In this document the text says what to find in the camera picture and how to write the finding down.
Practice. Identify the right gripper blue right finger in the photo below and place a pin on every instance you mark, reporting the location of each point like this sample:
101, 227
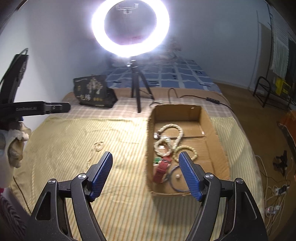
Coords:
193, 175

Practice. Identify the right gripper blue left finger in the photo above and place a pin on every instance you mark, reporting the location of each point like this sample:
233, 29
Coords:
97, 176

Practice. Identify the green jade pendant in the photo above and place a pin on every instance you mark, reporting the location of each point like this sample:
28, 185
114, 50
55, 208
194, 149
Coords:
157, 160

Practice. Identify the white gloved left hand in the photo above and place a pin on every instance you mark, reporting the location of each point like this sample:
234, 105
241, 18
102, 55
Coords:
12, 145

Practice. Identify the yellow striped bed sheet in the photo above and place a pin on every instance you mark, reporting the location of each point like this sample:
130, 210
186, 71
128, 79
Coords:
129, 207

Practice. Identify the brown cardboard box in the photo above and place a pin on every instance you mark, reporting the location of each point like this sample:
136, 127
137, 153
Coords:
176, 128

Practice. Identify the pink checked blanket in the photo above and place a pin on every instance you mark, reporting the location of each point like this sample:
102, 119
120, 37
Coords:
214, 103

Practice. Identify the black gift bag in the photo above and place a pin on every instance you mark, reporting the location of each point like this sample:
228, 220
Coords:
93, 91

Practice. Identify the white power strip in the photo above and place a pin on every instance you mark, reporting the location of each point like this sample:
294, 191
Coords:
277, 198

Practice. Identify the black floor gadget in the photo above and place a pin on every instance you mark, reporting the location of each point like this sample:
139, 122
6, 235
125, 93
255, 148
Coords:
280, 163

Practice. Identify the blue patterned quilt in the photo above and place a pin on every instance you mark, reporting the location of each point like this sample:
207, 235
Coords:
179, 73

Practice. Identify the orange cloth covered box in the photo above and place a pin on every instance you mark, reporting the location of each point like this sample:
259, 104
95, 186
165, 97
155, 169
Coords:
287, 123

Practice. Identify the black tripod stand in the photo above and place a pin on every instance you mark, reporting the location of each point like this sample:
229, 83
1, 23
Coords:
138, 76

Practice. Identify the black clothes rack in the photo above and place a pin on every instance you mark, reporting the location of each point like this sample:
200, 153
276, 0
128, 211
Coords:
280, 61

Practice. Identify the yellow box on rack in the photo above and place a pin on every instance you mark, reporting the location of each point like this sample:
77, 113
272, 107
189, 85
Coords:
282, 89

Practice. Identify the floral folded pillows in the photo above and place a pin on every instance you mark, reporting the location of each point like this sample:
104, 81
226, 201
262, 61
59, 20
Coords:
167, 51

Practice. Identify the white ring light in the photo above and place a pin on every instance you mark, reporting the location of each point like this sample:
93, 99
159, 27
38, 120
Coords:
130, 28

